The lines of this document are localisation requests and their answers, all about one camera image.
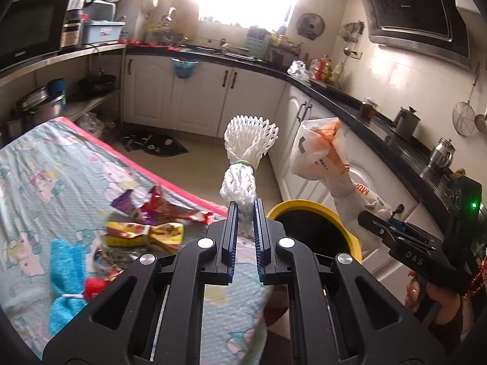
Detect person's right hand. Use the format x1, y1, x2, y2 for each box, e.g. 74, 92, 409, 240
405, 270, 474, 345

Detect white corner shelf unit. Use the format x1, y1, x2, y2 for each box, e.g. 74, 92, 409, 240
0, 42, 128, 122

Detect purple snack wrapper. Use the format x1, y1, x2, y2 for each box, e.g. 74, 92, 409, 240
110, 189, 143, 217

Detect crumpled clear plastic bag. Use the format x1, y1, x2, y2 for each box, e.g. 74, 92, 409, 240
287, 60, 310, 80

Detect black wok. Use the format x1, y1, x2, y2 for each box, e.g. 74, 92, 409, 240
78, 74, 117, 94

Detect white kitchen cabinets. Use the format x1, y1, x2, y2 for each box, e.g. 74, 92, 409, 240
122, 54, 430, 274

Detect red bead bracelet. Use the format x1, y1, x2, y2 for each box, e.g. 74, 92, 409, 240
471, 255, 487, 298

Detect white foam fruit net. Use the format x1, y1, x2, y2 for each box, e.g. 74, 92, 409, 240
219, 115, 279, 238

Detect cluster of condiment bottles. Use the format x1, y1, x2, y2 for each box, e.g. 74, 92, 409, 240
309, 55, 345, 84

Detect large steel pots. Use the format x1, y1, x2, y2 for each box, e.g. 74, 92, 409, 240
15, 85, 65, 122

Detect steel pitcher with lid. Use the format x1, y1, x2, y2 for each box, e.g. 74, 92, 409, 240
393, 106, 421, 139

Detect teal utensil organiser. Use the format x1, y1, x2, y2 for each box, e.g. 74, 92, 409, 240
245, 26, 269, 59

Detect blue fluffy cloth bundle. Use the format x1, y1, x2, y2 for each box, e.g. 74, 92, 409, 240
49, 239, 96, 335

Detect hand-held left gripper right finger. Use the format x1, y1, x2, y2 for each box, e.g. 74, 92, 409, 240
253, 198, 446, 365

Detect red pompom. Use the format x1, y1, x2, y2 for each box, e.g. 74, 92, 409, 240
83, 277, 106, 301

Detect black blender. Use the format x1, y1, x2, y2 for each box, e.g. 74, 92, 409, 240
60, 0, 97, 52

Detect yellow snack wrapper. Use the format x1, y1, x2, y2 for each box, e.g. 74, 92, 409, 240
104, 221, 185, 253

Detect glass jar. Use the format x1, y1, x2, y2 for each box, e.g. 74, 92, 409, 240
359, 97, 377, 118

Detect black microwave oven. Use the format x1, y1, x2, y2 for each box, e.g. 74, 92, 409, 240
0, 0, 73, 71

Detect blue plastic box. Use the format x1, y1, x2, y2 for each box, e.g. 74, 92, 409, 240
82, 21, 126, 45

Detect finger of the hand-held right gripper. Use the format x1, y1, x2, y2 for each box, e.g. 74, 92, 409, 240
358, 211, 413, 252
389, 217, 445, 245

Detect black floor mat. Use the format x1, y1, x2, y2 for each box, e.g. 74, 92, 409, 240
121, 133, 189, 157

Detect yellow trash bin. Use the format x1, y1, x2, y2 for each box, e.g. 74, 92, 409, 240
266, 199, 362, 265

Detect blue hanging basket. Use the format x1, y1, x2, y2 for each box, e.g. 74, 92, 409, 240
172, 58, 199, 80

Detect shiny steel kettle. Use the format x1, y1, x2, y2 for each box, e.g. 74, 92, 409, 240
429, 139, 456, 170

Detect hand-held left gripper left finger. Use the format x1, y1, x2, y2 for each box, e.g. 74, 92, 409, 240
42, 200, 240, 365

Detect red snack wrapper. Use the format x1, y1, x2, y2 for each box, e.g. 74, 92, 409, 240
139, 186, 214, 226

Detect wooden cutting board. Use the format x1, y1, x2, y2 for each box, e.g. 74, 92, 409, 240
173, 0, 199, 44

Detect metal faucet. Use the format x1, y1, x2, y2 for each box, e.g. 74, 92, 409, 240
163, 8, 179, 35

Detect wire mesh strainer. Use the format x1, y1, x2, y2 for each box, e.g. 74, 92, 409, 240
452, 63, 479, 137

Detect black range hood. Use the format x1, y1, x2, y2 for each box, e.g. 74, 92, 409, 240
348, 0, 472, 71

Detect black snack wrapper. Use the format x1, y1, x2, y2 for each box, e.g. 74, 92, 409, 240
100, 249, 132, 265

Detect wall utensil rack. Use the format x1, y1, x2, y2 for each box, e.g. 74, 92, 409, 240
340, 21, 366, 42

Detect black kitchen countertop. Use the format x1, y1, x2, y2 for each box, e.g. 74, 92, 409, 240
125, 43, 487, 236

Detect round wall fan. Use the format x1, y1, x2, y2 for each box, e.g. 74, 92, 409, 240
296, 12, 325, 40

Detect white orange plastic bag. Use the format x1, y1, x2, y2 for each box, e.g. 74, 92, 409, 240
289, 119, 393, 253

